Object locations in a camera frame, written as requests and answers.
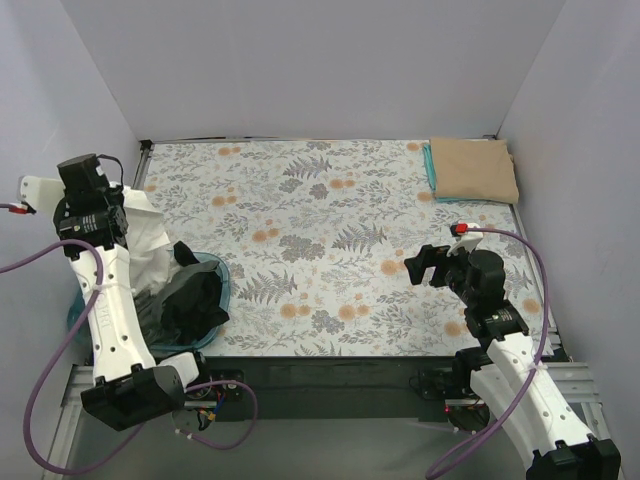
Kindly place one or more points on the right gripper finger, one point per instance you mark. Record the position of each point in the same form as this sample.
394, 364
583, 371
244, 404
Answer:
429, 256
416, 269

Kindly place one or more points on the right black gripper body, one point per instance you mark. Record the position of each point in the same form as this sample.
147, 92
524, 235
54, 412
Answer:
430, 266

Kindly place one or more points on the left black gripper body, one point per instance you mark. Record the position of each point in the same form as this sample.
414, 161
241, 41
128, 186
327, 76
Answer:
120, 220

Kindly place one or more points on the white t shirt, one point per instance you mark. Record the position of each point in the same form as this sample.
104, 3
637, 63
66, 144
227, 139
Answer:
151, 253

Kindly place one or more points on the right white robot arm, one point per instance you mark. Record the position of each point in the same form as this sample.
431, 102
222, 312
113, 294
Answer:
509, 377

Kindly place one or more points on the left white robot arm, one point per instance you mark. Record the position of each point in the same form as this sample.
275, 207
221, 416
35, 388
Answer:
112, 320

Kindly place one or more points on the teal plastic basket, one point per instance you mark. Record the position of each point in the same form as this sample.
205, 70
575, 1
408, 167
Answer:
188, 312

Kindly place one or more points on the folded teal t shirt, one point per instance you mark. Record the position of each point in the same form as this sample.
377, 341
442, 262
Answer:
451, 166

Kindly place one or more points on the folded tan t shirt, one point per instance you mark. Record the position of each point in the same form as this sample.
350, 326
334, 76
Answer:
498, 180

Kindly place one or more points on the floral table cloth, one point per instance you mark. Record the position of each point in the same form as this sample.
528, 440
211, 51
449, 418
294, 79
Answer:
315, 235

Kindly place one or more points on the grey t shirt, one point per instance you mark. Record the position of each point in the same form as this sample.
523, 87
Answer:
149, 309

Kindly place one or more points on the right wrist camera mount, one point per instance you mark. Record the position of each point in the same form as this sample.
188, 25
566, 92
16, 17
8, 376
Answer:
468, 237

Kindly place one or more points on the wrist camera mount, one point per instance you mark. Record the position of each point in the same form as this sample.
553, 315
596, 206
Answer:
468, 237
37, 195

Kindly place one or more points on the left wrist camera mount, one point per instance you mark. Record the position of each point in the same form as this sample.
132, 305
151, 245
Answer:
37, 195

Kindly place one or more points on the aluminium frame rail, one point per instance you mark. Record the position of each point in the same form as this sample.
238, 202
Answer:
507, 381

